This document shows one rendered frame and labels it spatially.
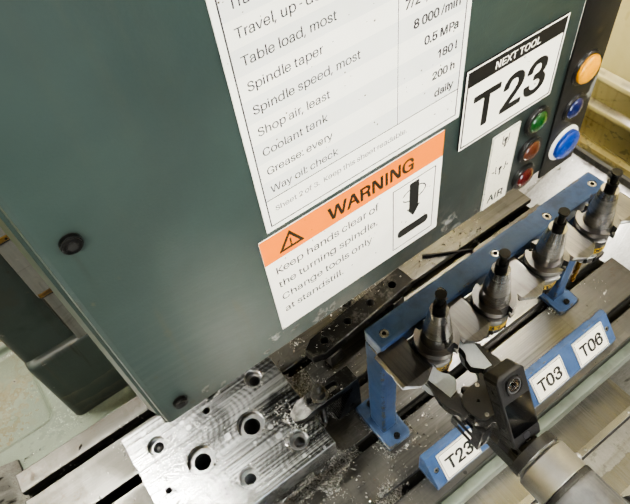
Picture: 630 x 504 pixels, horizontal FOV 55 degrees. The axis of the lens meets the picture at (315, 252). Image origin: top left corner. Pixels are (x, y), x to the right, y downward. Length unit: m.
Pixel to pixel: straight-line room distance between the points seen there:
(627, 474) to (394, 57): 1.14
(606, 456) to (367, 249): 1.00
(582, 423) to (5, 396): 1.40
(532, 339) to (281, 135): 0.98
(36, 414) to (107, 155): 1.48
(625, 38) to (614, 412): 0.77
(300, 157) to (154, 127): 0.10
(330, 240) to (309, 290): 0.05
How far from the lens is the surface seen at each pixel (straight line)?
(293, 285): 0.43
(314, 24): 0.31
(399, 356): 0.85
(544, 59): 0.49
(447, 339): 0.83
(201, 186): 0.32
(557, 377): 1.19
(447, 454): 1.08
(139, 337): 0.38
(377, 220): 0.44
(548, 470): 0.81
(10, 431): 1.75
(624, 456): 1.40
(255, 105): 0.31
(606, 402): 1.43
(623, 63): 1.48
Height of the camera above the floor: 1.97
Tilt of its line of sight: 52 degrees down
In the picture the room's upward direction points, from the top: 10 degrees counter-clockwise
